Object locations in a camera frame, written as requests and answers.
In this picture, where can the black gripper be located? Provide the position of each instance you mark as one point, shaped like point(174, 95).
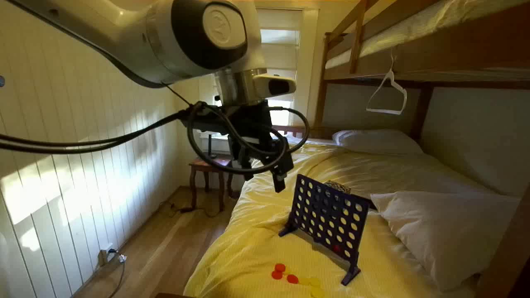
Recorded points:
point(257, 130)

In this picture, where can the flat white pillow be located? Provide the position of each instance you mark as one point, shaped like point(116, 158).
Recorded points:
point(374, 142)

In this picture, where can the white clothes hanger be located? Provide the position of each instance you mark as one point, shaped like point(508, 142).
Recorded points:
point(401, 97)

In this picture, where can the dark lamp stand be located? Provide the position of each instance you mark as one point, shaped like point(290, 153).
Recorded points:
point(209, 147)

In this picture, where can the small wooden side table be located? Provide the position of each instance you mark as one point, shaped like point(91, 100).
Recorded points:
point(207, 165)

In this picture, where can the red game disc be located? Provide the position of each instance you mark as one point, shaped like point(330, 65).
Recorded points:
point(280, 267)
point(277, 274)
point(291, 279)
point(335, 248)

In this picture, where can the wooden bunk bed frame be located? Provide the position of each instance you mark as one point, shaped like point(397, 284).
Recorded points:
point(441, 52)

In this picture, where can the white floor power plug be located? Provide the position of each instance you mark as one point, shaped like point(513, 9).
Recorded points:
point(108, 256)

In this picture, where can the plump white pillow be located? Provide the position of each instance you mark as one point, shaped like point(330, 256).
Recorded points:
point(447, 234)

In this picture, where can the window with white blind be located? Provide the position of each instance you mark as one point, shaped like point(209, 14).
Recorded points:
point(282, 56)

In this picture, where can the blue connect four grid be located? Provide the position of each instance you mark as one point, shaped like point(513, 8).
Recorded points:
point(328, 221)

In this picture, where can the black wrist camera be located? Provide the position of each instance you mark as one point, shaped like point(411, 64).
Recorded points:
point(212, 120)

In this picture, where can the white bunk mattress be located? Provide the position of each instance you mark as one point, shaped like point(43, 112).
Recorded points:
point(441, 19)

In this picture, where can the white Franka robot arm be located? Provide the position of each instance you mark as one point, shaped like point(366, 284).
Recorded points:
point(159, 39)

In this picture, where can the yellow bed sheet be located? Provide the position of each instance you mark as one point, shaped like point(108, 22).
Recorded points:
point(258, 243)

